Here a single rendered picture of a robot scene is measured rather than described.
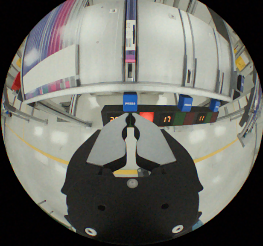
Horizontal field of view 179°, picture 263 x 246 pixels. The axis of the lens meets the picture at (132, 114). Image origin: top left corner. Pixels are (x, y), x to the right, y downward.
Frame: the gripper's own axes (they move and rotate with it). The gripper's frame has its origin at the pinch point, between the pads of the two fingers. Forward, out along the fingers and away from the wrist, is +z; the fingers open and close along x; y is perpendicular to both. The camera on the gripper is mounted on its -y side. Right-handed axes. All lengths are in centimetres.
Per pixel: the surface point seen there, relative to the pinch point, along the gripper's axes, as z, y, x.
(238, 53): 29, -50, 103
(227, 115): 36, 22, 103
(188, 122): 5.8, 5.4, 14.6
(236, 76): 2.3, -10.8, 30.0
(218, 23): 7.2, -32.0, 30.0
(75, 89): 2.7, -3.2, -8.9
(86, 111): 68, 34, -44
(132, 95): 3.7, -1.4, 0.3
